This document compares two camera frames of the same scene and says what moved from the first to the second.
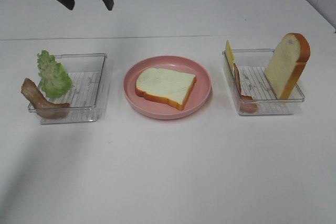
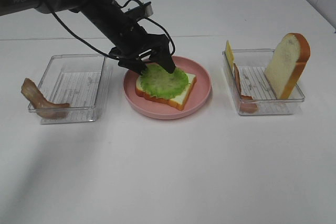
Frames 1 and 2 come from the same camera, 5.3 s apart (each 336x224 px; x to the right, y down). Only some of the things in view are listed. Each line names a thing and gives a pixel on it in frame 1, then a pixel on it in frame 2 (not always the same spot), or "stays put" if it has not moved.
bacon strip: [246, 103] stays put
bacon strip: [44, 108] stays put
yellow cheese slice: [230, 55] stays put
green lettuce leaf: [54, 81] → [157, 82]
